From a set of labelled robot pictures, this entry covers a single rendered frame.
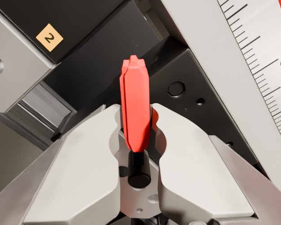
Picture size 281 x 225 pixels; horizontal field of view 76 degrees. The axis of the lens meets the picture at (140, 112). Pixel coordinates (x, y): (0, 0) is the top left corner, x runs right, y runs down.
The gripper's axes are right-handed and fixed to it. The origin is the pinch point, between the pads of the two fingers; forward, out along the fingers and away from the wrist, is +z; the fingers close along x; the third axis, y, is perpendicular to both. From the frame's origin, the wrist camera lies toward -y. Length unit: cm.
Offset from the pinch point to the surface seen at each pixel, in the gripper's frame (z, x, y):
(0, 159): 88, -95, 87
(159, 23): 597, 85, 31
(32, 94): 35.0, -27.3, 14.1
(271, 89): 2.9, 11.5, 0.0
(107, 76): 57, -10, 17
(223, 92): 2.9, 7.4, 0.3
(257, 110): 2.9, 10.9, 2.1
